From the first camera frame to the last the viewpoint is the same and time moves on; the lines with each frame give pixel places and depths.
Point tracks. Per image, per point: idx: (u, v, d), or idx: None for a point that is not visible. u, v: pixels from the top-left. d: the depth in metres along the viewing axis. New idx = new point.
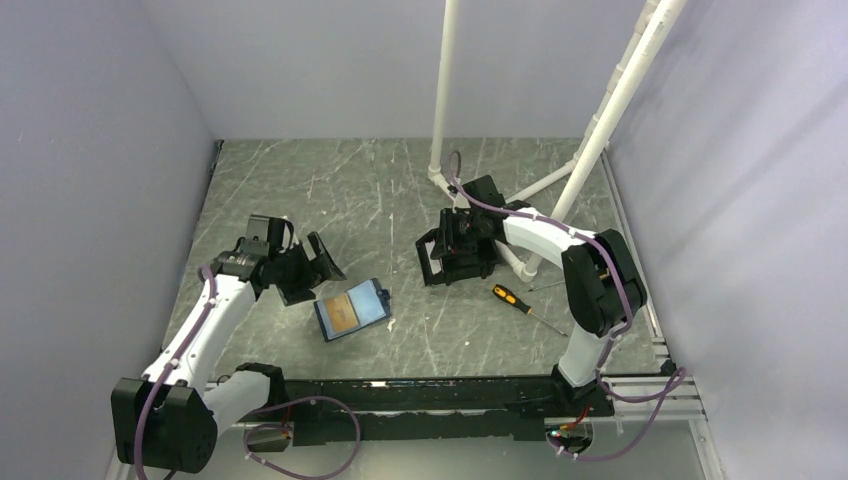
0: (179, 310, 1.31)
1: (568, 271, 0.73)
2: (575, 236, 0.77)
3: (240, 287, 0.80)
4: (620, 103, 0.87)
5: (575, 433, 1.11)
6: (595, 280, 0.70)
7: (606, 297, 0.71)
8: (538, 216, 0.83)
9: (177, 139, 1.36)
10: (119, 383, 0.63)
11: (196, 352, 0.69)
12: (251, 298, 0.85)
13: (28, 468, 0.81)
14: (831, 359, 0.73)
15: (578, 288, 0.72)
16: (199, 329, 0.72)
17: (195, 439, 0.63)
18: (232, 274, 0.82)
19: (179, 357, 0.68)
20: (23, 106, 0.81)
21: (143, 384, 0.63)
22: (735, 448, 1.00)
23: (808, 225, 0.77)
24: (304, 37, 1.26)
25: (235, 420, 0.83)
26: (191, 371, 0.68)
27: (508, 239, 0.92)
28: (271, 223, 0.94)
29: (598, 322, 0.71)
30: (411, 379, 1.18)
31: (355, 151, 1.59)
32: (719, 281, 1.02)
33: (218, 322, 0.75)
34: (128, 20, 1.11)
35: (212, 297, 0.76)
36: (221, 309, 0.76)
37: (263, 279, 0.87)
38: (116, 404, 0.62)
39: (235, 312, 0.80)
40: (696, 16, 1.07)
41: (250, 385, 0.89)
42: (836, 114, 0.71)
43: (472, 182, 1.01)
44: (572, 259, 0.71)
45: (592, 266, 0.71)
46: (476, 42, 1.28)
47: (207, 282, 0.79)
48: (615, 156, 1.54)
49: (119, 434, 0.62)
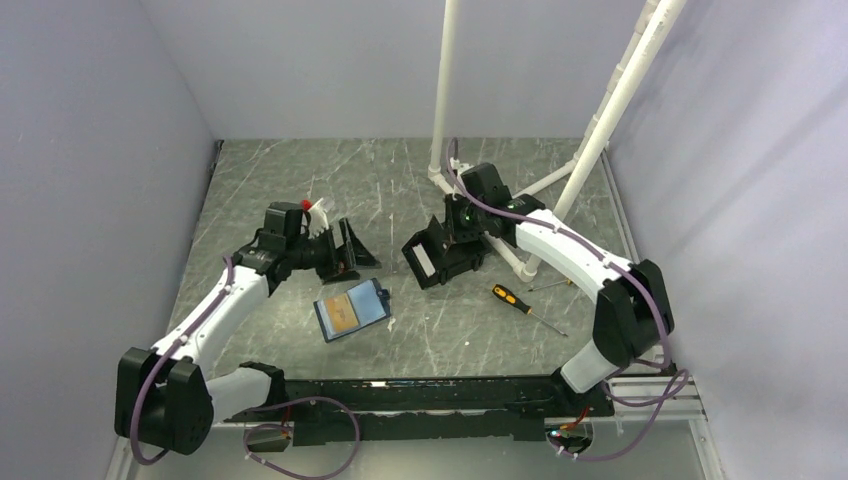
0: (179, 309, 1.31)
1: (602, 308, 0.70)
2: (609, 265, 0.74)
3: (257, 278, 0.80)
4: (619, 103, 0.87)
5: (575, 433, 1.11)
6: (630, 318, 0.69)
7: (639, 333, 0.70)
8: (560, 228, 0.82)
9: (177, 139, 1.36)
10: (127, 354, 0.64)
11: (206, 332, 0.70)
12: (264, 293, 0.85)
13: (28, 466, 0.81)
14: (831, 360, 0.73)
15: (611, 326, 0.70)
16: (211, 312, 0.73)
17: (191, 418, 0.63)
18: (250, 266, 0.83)
19: (189, 334, 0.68)
20: (21, 105, 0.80)
21: (151, 355, 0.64)
22: (735, 449, 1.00)
23: (808, 224, 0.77)
24: (304, 38, 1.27)
25: (230, 414, 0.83)
26: (198, 349, 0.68)
27: (518, 243, 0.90)
28: (289, 215, 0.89)
29: (628, 358, 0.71)
30: (411, 379, 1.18)
31: (355, 151, 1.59)
32: (719, 280, 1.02)
33: (231, 308, 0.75)
34: (129, 21, 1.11)
35: (227, 284, 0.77)
36: (235, 296, 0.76)
37: (278, 276, 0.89)
38: (121, 371, 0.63)
39: (247, 303, 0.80)
40: (695, 17, 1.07)
41: (250, 381, 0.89)
42: (834, 115, 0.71)
43: (474, 173, 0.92)
44: (614, 299, 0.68)
45: (629, 302, 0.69)
46: (476, 42, 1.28)
47: (225, 271, 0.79)
48: (616, 156, 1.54)
49: (121, 402, 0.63)
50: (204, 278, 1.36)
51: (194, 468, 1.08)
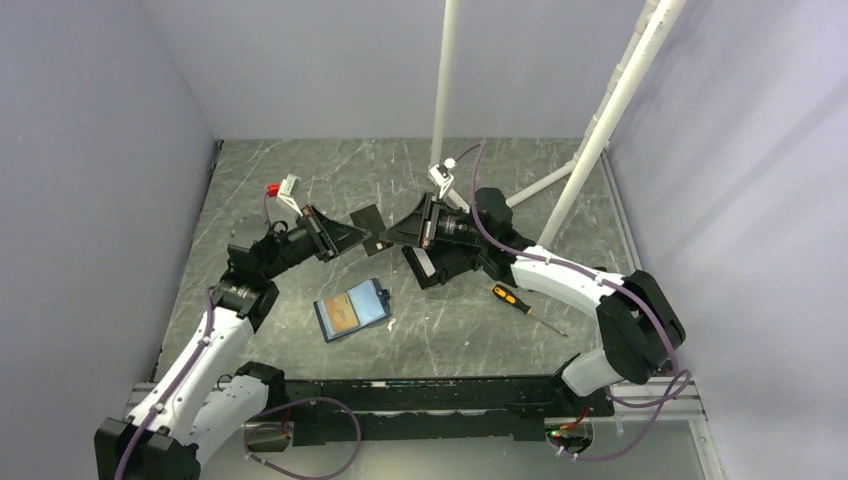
0: (179, 310, 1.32)
1: (603, 324, 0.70)
2: (602, 283, 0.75)
3: (235, 327, 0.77)
4: (619, 103, 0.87)
5: (576, 433, 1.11)
6: (634, 329, 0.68)
7: (650, 346, 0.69)
8: (552, 259, 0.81)
9: (177, 139, 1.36)
10: (103, 425, 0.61)
11: (183, 395, 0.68)
12: (251, 332, 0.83)
13: (30, 465, 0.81)
14: (830, 360, 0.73)
15: (618, 340, 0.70)
16: (189, 371, 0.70)
17: (178, 478, 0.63)
18: (232, 307, 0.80)
19: (165, 400, 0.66)
20: (21, 106, 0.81)
21: (126, 426, 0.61)
22: (734, 448, 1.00)
23: (809, 226, 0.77)
24: (304, 38, 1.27)
25: (228, 433, 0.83)
26: (175, 415, 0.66)
27: (516, 280, 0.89)
28: (255, 249, 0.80)
29: (643, 370, 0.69)
30: (411, 379, 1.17)
31: (356, 151, 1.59)
32: (718, 281, 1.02)
33: (211, 363, 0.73)
34: (128, 21, 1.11)
35: (205, 337, 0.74)
36: (214, 349, 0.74)
37: (264, 311, 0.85)
38: (97, 445, 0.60)
39: (231, 349, 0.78)
40: (696, 17, 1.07)
41: (245, 401, 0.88)
42: (835, 116, 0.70)
43: (487, 212, 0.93)
44: (609, 312, 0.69)
45: (630, 315, 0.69)
46: (476, 42, 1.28)
47: (206, 316, 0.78)
48: (615, 156, 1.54)
49: (102, 471, 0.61)
50: (203, 278, 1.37)
51: None
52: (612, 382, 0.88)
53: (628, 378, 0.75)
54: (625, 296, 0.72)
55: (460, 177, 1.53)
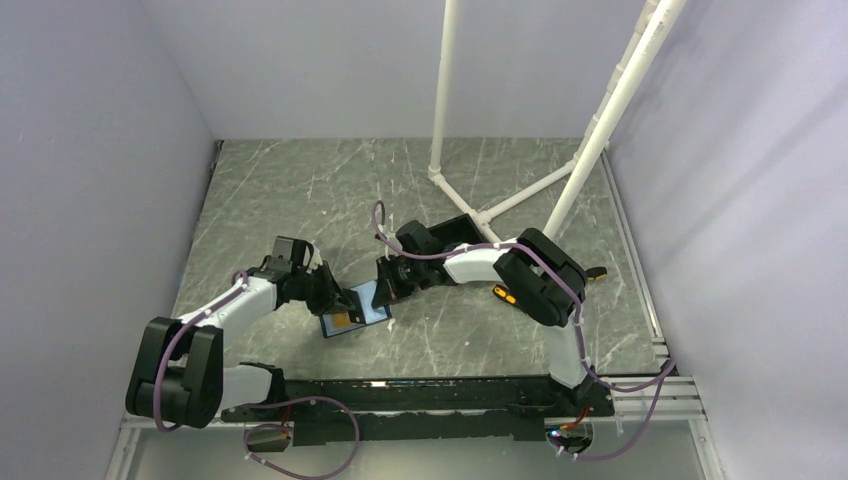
0: (178, 310, 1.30)
1: (510, 281, 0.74)
2: (501, 247, 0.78)
3: (270, 285, 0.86)
4: (619, 103, 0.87)
5: (576, 433, 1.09)
6: (535, 277, 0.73)
7: (553, 288, 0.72)
8: (468, 246, 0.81)
9: (177, 139, 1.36)
10: (153, 321, 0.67)
11: (227, 312, 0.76)
12: (269, 306, 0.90)
13: (28, 464, 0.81)
14: (828, 360, 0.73)
15: (523, 292, 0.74)
16: (230, 299, 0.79)
17: (208, 389, 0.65)
18: (263, 277, 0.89)
19: (213, 309, 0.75)
20: (21, 106, 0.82)
21: (175, 322, 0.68)
22: (734, 447, 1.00)
23: (808, 224, 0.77)
24: (303, 40, 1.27)
25: (232, 403, 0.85)
26: (220, 322, 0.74)
27: (453, 278, 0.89)
28: (294, 244, 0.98)
29: (555, 313, 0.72)
30: (411, 379, 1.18)
31: (355, 151, 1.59)
32: (718, 280, 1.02)
33: (247, 302, 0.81)
34: (128, 23, 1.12)
35: (245, 283, 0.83)
36: (250, 293, 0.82)
37: (285, 293, 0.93)
38: (147, 338, 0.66)
39: (259, 304, 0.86)
40: (695, 17, 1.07)
41: (250, 375, 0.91)
42: (834, 115, 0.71)
43: (406, 233, 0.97)
44: (505, 268, 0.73)
45: (527, 268, 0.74)
46: (475, 43, 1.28)
47: (241, 275, 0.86)
48: (616, 156, 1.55)
49: (138, 371, 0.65)
50: (203, 279, 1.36)
51: (195, 468, 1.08)
52: (581, 360, 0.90)
53: (548, 326, 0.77)
54: (520, 252, 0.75)
55: (460, 177, 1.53)
